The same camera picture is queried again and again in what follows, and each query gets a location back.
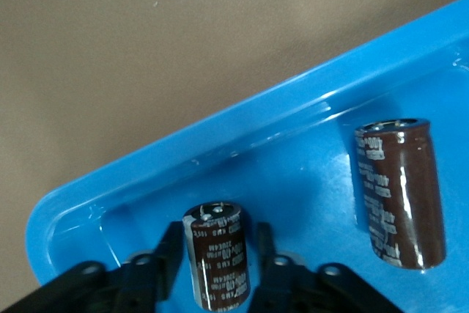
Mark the dark brown capacitor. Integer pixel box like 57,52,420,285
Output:
354,117,447,270
182,201,252,312

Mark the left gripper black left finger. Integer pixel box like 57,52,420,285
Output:
0,221,184,313

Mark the blue plastic tray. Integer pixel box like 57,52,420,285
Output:
26,0,469,313

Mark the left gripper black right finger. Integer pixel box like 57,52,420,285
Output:
248,221,404,313

